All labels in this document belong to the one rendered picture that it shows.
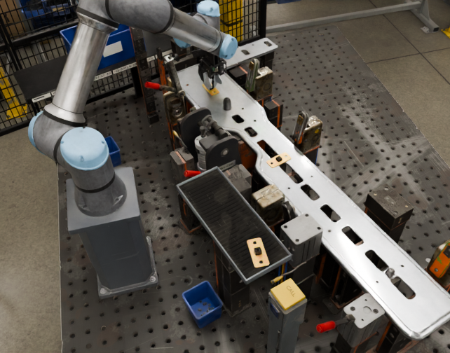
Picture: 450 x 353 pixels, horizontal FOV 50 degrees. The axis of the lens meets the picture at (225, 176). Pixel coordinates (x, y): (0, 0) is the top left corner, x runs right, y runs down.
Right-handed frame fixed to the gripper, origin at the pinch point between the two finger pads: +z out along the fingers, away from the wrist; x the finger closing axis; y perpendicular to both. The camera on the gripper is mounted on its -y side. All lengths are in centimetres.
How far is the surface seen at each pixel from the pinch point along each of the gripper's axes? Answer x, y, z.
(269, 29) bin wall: 132, -143, 91
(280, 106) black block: 18.4, 21.9, 4.2
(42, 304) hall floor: -97, -12, 103
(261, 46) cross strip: 34.8, -15.3, 3.0
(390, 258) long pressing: 4, 96, 2
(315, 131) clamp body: 18.3, 43.2, 0.7
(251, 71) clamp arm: 15.5, 5.8, -3.7
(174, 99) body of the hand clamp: -17.1, 2.3, -2.1
